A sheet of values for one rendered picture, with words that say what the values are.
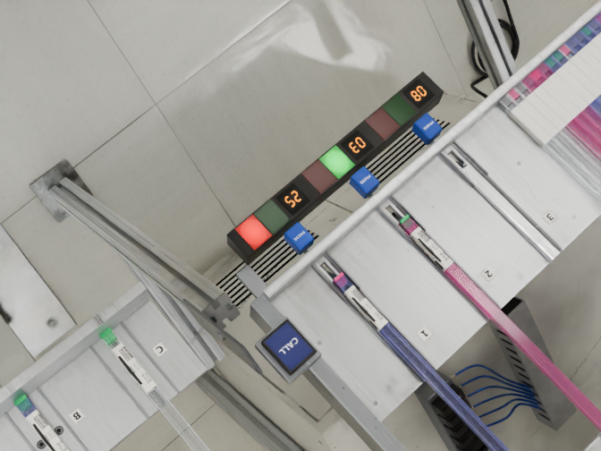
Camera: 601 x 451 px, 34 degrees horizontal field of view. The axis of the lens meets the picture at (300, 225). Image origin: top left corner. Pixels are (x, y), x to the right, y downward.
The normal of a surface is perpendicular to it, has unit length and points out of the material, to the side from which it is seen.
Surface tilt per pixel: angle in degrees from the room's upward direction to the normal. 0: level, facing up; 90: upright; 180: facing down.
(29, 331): 0
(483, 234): 44
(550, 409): 0
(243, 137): 0
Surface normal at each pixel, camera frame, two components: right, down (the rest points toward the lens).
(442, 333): 0.05, -0.32
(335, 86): 0.51, 0.27
